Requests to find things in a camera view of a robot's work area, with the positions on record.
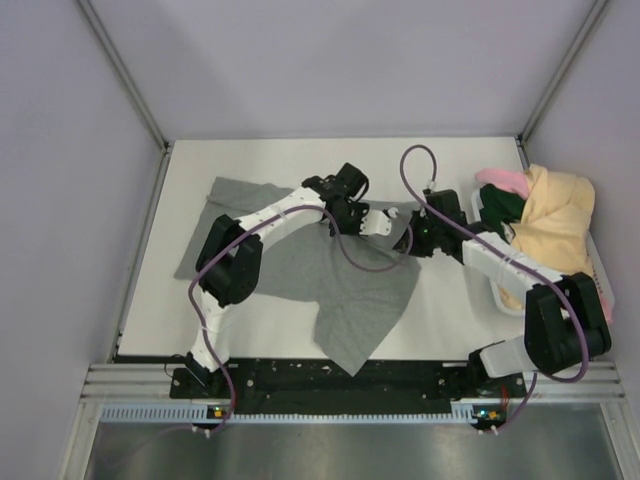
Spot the grey t shirt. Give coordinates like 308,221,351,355
172,175,422,379

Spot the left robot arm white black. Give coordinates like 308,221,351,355
185,163,370,397

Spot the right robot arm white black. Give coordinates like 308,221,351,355
395,189,612,396

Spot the white laundry basket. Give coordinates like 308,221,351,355
471,189,615,324

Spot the dark green t shirt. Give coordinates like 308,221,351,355
479,184,525,243

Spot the pink t shirt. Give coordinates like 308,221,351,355
473,168,614,326

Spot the yellow t shirt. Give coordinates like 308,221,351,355
494,163,596,309

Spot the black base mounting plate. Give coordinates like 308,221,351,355
169,355,531,415

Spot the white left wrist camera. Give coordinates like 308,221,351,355
359,207,399,236

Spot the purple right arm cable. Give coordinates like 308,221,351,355
399,144,591,439

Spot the grey slotted cable duct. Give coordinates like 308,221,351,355
100,403,504,425

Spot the right aluminium corner post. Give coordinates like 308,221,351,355
517,0,613,149

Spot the aluminium corner post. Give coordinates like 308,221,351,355
517,0,613,149
73,0,170,152

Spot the left aluminium corner post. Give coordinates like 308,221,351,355
73,0,170,152

